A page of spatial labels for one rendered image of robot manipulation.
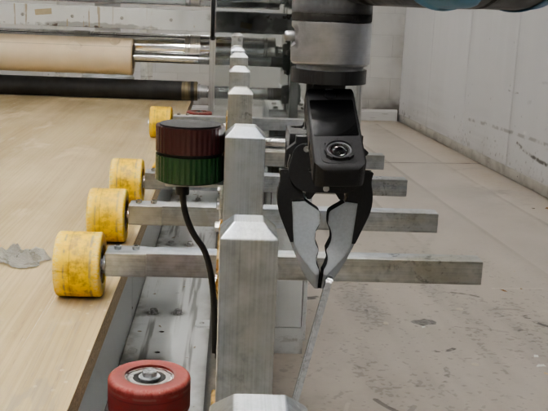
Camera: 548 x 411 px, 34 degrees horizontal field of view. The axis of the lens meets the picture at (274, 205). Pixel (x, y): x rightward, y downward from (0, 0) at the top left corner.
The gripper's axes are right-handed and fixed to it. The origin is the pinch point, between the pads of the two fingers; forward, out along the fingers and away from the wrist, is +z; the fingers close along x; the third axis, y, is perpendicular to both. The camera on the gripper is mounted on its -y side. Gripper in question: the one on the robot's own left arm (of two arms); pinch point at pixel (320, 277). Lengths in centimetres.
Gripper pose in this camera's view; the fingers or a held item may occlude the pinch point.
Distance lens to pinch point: 88.0
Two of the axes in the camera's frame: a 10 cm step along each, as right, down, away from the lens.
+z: -0.4, 9.7, 2.3
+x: -10.0, -0.3, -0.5
